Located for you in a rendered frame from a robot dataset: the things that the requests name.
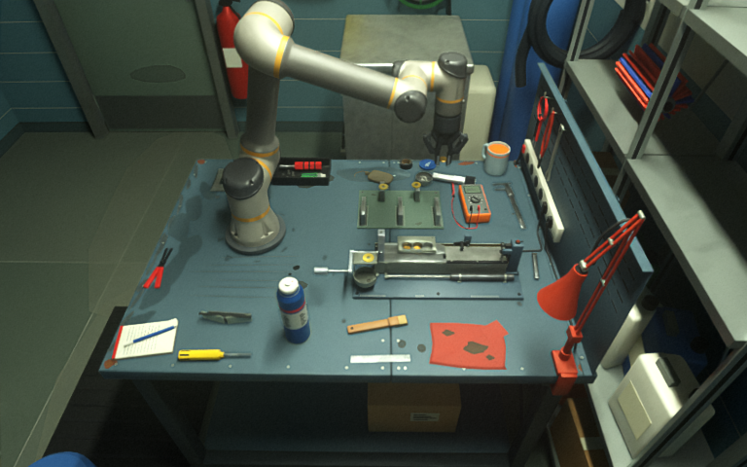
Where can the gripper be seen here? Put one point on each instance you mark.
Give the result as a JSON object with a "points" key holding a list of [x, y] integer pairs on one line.
{"points": [[448, 125]]}

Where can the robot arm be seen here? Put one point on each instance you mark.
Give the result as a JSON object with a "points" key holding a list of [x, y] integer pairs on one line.
{"points": [[327, 67]]}

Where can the red test lead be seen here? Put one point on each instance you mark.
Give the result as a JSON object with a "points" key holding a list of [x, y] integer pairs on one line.
{"points": [[453, 204]]}

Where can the grey coin mechanism body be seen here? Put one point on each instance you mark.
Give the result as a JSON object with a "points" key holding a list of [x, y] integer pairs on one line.
{"points": [[467, 260]]}

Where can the black slide rod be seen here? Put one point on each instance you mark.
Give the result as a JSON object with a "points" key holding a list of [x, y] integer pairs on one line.
{"points": [[449, 277]]}

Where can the grey door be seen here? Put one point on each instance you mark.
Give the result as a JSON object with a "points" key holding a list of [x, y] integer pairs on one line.
{"points": [[146, 52]]}

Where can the blue token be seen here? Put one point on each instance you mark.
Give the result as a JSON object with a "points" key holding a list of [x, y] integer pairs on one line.
{"points": [[426, 164]]}

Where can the white marker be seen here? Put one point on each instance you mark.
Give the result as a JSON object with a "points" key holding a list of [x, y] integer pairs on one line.
{"points": [[449, 177]]}

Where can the grey token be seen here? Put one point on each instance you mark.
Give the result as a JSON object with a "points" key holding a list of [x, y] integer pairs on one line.
{"points": [[424, 177]]}

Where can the black token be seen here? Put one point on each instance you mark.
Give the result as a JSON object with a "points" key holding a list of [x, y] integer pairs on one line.
{"points": [[406, 164]]}

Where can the blue mug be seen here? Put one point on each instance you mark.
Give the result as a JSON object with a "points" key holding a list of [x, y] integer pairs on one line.
{"points": [[496, 160]]}

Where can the orange multimeter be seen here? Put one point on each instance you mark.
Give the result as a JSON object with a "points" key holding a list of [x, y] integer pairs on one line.
{"points": [[474, 203]]}

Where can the white box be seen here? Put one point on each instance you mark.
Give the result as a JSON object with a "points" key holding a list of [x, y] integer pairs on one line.
{"points": [[483, 111]]}

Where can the brown pad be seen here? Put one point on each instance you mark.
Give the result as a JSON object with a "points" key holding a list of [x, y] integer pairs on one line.
{"points": [[380, 175]]}

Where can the grey caliper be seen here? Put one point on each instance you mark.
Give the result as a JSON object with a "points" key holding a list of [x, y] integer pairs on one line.
{"points": [[512, 204]]}

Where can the grey pocket block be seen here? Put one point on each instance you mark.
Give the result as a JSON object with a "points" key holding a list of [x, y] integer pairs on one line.
{"points": [[429, 240]]}

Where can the green jig plate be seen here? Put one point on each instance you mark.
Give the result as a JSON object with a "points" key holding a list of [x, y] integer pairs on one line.
{"points": [[382, 219]]}

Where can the white power strip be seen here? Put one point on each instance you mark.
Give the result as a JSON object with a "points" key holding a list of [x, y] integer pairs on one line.
{"points": [[543, 190]]}

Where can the red pliers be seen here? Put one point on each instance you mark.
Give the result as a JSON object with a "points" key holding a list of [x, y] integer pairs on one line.
{"points": [[543, 119]]}

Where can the grey steel ruler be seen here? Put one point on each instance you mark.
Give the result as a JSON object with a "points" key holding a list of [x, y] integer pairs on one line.
{"points": [[554, 152]]}

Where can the red bit holder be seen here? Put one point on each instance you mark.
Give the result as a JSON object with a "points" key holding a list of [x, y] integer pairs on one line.
{"points": [[308, 165]]}

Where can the grey metal pin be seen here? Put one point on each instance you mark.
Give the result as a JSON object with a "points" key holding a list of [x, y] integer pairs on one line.
{"points": [[535, 265]]}

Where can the black tool tray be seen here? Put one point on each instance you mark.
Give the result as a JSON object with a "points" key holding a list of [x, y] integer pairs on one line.
{"points": [[303, 181]]}

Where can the black cup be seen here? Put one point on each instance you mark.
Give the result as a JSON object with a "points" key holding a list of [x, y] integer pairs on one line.
{"points": [[364, 279]]}

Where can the blue pegboard panel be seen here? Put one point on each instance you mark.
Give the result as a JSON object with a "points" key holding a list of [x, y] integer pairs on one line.
{"points": [[589, 233]]}

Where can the wooden stick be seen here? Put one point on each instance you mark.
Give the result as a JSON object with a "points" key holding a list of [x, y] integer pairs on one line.
{"points": [[376, 324]]}

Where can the red desk lamp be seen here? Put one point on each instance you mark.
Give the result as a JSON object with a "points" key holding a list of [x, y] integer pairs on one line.
{"points": [[563, 295]]}

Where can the red cloth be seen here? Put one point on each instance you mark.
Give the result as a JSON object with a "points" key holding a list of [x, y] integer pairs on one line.
{"points": [[467, 356]]}

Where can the white label strip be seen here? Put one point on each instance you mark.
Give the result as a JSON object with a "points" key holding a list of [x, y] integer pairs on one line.
{"points": [[379, 358]]}

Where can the blue bottle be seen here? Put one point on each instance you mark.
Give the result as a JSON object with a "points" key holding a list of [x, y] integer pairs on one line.
{"points": [[293, 312]]}

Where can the red and blue folders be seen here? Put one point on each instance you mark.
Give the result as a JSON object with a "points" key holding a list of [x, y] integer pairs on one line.
{"points": [[648, 76]]}

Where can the grey flat plate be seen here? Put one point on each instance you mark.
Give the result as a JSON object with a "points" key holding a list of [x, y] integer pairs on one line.
{"points": [[215, 181]]}

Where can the red fire extinguisher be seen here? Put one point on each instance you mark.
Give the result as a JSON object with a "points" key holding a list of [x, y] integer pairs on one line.
{"points": [[229, 41]]}

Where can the grey shelf unit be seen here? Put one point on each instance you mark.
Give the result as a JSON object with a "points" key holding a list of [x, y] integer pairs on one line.
{"points": [[683, 222]]}

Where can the white jug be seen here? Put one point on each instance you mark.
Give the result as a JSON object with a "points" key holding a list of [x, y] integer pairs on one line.
{"points": [[624, 338]]}

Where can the blue workbench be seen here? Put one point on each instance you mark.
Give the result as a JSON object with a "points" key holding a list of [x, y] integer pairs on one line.
{"points": [[233, 372]]}

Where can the brown cardboard box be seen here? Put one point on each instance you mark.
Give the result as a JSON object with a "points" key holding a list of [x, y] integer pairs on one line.
{"points": [[575, 435]]}

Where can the yellow screwdriver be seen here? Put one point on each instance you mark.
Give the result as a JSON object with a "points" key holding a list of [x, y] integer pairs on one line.
{"points": [[201, 354]]}

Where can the white canister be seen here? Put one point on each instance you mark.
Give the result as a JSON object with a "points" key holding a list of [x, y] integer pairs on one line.
{"points": [[653, 403]]}

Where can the blue pen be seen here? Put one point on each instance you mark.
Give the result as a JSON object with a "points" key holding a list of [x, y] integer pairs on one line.
{"points": [[149, 335]]}

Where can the white notepad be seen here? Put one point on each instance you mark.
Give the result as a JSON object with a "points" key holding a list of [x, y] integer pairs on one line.
{"points": [[146, 347]]}

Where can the blue round object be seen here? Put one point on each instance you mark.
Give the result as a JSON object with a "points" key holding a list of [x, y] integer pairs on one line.
{"points": [[64, 460]]}

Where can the yellow capped post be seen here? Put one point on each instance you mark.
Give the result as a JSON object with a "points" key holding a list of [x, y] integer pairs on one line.
{"points": [[383, 191], [416, 190]]}

